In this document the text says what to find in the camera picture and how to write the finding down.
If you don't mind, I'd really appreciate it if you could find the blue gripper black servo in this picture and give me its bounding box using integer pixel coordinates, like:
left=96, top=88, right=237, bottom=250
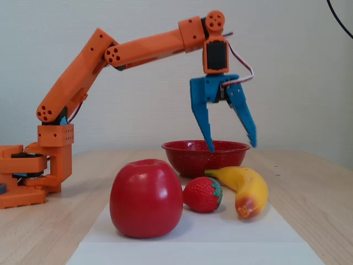
left=190, top=73, right=258, bottom=153

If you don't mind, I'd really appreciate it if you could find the yellow toy banana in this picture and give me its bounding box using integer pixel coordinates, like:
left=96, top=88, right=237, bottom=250
left=204, top=166, right=269, bottom=220

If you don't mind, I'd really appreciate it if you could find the orange robot base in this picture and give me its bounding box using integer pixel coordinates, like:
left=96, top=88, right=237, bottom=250
left=0, top=143, right=73, bottom=210

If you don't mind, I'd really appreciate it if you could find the red speckled enamel bowl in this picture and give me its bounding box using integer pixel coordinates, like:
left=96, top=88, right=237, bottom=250
left=161, top=140, right=251, bottom=179

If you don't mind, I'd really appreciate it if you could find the red toy strawberry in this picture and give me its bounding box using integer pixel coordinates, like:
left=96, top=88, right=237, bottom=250
left=182, top=176, right=223, bottom=213

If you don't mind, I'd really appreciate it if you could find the red toy apple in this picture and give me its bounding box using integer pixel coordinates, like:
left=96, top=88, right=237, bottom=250
left=109, top=158, right=184, bottom=239

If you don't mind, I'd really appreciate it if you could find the white paper sheet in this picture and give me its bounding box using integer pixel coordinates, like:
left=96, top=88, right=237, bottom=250
left=65, top=241, right=326, bottom=265
left=79, top=185, right=308, bottom=243

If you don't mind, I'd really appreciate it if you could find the white red black servo cable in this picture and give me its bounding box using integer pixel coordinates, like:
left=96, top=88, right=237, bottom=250
left=222, top=32, right=255, bottom=88

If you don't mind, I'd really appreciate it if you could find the thin black hanging cable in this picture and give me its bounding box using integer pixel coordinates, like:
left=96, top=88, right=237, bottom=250
left=327, top=0, right=353, bottom=39

